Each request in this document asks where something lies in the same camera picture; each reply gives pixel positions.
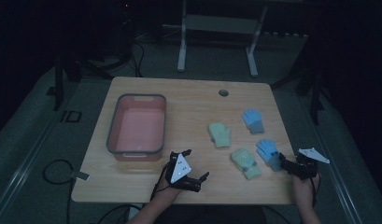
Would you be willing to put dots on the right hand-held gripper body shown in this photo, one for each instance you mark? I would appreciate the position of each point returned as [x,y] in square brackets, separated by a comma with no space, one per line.
[305,169]

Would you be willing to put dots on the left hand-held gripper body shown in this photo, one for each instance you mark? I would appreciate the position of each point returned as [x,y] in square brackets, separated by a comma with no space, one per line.
[179,168]

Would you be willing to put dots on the blue glove with buttons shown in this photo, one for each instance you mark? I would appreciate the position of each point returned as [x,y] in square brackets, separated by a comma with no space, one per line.
[268,151]

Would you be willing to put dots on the green glove with buttons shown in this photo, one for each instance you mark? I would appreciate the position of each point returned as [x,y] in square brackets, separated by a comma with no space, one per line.
[246,163]

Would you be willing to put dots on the plain light green glove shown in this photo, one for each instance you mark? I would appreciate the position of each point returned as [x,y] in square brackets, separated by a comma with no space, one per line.
[220,135]

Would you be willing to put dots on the plain blue glove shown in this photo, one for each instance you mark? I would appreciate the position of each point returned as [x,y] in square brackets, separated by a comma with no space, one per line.
[253,119]

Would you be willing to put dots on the pink plastic bin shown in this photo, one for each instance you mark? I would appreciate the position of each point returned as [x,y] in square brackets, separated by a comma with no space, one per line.
[138,129]

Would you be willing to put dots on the person's right hand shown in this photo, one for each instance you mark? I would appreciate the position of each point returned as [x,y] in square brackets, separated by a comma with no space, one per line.
[305,188]

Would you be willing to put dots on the person's left hand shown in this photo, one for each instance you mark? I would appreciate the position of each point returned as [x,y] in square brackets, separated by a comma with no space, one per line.
[168,191]

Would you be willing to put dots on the person's dark clothing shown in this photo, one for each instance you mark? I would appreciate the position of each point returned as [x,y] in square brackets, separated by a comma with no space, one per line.
[210,216]

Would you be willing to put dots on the round table grommet hole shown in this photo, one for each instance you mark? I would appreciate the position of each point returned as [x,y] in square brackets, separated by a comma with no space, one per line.
[223,92]

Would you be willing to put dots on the black tripod stand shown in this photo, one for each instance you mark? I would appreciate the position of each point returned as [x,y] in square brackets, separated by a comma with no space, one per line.
[73,67]
[314,93]

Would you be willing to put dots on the small grey tag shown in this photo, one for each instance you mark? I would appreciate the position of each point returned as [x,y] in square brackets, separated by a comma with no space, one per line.
[80,175]

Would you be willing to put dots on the black floor bracket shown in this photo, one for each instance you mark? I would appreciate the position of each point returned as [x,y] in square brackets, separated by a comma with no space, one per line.
[71,116]

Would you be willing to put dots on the white metal stand frame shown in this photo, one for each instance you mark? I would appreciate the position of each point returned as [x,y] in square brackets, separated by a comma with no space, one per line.
[221,23]

